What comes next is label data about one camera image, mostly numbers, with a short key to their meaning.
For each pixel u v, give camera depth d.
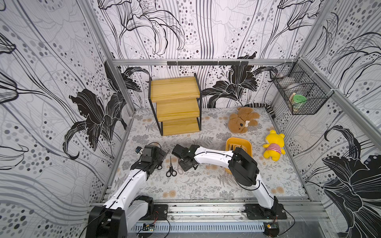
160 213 0.74
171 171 0.88
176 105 0.98
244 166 0.55
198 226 0.76
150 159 0.65
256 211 0.72
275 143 0.91
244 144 0.95
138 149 0.76
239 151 0.54
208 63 0.90
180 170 0.86
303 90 0.79
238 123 0.98
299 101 0.78
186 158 0.66
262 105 1.18
